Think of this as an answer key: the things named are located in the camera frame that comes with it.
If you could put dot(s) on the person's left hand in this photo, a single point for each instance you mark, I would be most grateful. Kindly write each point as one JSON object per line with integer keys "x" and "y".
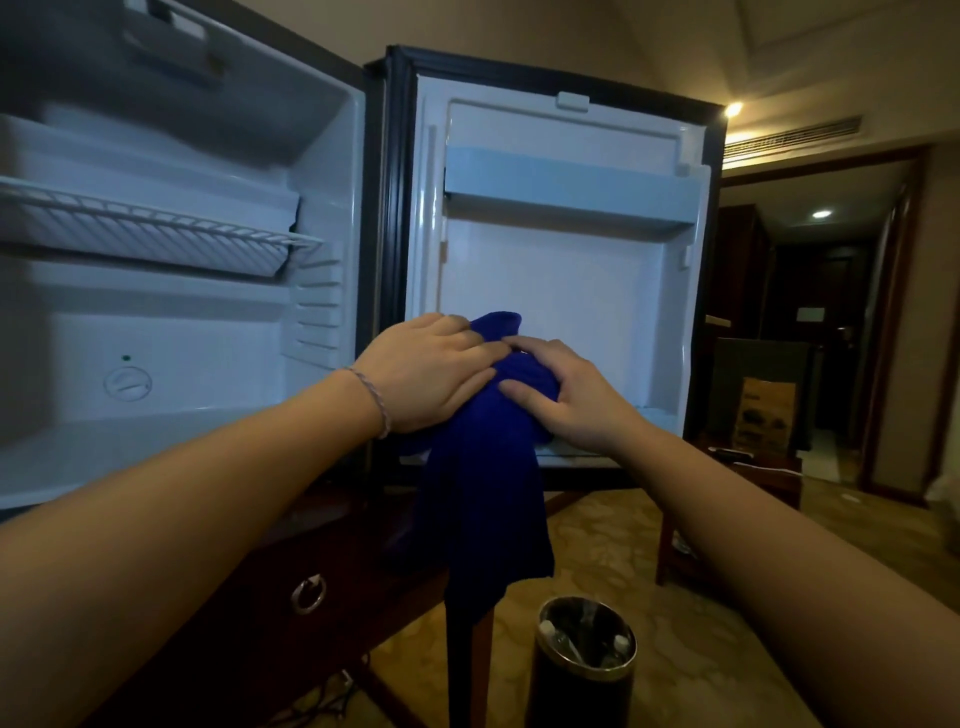
{"x": 420, "y": 375}

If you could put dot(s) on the person's right hand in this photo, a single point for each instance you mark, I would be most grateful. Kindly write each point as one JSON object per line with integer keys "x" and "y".
{"x": 589, "y": 409}

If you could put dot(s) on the person's right thumb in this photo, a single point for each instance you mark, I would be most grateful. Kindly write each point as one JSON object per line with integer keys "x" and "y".
{"x": 525, "y": 399}

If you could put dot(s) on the person's left middle finger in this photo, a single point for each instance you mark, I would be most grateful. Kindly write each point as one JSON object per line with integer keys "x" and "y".
{"x": 466, "y": 339}

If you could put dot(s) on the person's left little finger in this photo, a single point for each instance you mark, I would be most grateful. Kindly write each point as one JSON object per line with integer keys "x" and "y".
{"x": 426, "y": 320}

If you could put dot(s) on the person's left thumb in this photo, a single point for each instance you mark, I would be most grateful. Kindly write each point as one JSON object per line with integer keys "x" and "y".
{"x": 471, "y": 394}

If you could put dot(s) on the dark blue cloth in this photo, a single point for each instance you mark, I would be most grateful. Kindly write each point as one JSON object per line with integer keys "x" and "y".
{"x": 484, "y": 495}

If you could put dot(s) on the person's right forearm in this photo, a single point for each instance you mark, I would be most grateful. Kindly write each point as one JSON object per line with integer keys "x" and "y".
{"x": 787, "y": 577}

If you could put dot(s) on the person's left forearm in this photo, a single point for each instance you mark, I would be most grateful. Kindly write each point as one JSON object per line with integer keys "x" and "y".
{"x": 165, "y": 525}

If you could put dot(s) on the mini fridge door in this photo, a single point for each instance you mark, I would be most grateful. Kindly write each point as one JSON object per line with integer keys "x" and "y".
{"x": 555, "y": 285}

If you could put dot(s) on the white door shelf bin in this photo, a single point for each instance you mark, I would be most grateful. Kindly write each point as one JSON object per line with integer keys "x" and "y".
{"x": 570, "y": 184}

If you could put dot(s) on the dark remote control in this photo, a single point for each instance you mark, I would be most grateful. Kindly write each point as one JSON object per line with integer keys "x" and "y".
{"x": 731, "y": 453}

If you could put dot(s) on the dark upright board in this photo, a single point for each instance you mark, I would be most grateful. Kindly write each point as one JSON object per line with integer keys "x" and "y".
{"x": 757, "y": 358}

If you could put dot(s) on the white mini fridge body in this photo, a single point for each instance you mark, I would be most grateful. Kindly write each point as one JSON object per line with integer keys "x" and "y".
{"x": 187, "y": 337}

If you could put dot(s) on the clear plastic bottle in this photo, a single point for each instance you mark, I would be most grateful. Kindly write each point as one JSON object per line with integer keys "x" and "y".
{"x": 559, "y": 639}

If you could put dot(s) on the dark wooden side table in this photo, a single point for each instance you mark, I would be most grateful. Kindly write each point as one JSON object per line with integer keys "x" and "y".
{"x": 757, "y": 484}

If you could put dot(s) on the round thermostat dial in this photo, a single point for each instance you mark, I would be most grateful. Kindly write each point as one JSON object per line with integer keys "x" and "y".
{"x": 127, "y": 383}

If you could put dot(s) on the black round trash bin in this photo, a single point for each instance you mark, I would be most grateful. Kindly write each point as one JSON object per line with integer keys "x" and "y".
{"x": 577, "y": 701}

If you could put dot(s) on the dark wooden cabinet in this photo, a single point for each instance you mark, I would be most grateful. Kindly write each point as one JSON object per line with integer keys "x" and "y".
{"x": 300, "y": 660}

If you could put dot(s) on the round ceiling light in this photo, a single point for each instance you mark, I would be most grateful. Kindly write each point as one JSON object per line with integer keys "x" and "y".
{"x": 733, "y": 109}
{"x": 822, "y": 214}

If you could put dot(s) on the ceiling air vent grille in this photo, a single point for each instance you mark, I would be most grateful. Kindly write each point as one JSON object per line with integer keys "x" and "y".
{"x": 791, "y": 139}

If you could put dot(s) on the white freezer compartment latch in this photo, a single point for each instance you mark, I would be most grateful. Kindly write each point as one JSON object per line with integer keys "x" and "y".
{"x": 169, "y": 34}

